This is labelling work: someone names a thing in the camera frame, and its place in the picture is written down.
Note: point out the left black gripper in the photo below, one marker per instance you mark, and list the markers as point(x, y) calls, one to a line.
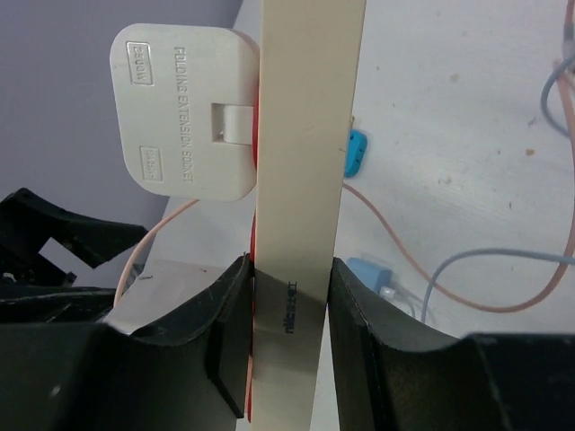
point(40, 260)

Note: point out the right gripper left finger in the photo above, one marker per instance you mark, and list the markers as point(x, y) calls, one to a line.
point(64, 368)

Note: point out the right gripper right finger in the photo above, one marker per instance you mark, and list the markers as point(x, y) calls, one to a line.
point(392, 372)

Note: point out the light blue usb charger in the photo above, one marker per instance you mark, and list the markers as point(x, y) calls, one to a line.
point(373, 275)

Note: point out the blue adapter plug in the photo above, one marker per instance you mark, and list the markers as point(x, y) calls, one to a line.
point(356, 150)

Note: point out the white folding extension socket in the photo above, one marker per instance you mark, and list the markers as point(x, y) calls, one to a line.
point(185, 98)

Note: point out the beige power strip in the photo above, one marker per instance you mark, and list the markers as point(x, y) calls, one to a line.
point(309, 65)

